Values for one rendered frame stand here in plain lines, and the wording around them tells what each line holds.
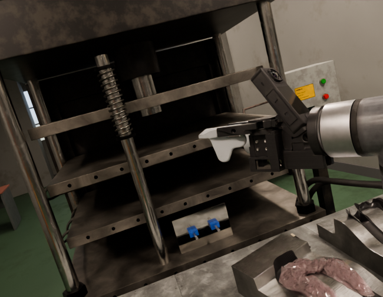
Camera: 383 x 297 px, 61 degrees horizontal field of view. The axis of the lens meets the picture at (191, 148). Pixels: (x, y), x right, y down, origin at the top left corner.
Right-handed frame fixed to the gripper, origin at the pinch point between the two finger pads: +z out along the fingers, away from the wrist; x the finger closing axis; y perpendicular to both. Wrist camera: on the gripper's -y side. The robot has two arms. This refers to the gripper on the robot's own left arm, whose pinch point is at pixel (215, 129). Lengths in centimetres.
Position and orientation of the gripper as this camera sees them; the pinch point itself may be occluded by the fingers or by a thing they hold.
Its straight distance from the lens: 59.5
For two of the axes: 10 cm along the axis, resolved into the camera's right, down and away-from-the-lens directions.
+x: 6.9, -1.9, 7.0
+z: -7.1, 0.5, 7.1
